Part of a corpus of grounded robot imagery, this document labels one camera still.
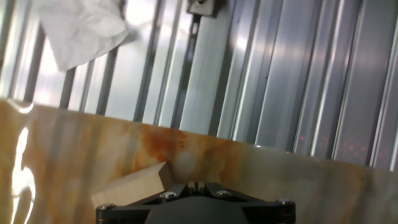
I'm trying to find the orange marble pattern mat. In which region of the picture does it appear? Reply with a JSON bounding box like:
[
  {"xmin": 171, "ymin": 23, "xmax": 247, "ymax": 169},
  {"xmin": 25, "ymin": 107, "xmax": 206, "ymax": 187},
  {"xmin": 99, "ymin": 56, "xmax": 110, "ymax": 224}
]
[{"xmin": 0, "ymin": 98, "xmax": 398, "ymax": 224}]

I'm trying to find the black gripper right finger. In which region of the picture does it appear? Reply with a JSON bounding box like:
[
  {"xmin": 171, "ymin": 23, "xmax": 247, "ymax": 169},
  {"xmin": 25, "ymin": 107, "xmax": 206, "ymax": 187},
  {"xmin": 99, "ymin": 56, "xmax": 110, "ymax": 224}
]
[{"xmin": 198, "ymin": 182, "xmax": 297, "ymax": 224}]

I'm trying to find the light wooden block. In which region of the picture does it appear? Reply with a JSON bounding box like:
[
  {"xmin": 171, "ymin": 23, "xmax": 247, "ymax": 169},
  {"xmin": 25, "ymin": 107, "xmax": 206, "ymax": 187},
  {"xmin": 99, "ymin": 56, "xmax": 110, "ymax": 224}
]
[{"xmin": 91, "ymin": 161, "xmax": 175, "ymax": 210}]

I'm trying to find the crumpled white tissue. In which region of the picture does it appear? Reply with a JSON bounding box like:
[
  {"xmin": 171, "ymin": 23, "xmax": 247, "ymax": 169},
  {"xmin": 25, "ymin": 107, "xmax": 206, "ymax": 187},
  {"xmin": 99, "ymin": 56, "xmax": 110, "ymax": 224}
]
[{"xmin": 32, "ymin": 0, "xmax": 131, "ymax": 72}]

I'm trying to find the aluminium camera rail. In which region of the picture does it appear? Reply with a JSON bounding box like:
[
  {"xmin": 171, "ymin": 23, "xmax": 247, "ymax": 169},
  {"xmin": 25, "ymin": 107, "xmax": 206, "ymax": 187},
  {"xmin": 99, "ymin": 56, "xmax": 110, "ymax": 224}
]
[{"xmin": 178, "ymin": 0, "xmax": 239, "ymax": 137}]

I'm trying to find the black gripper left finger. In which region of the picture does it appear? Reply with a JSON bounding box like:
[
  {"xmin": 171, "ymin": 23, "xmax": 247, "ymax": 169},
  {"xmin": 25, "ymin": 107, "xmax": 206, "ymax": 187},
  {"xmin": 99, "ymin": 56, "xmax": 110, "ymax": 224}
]
[{"xmin": 95, "ymin": 182, "xmax": 197, "ymax": 224}]

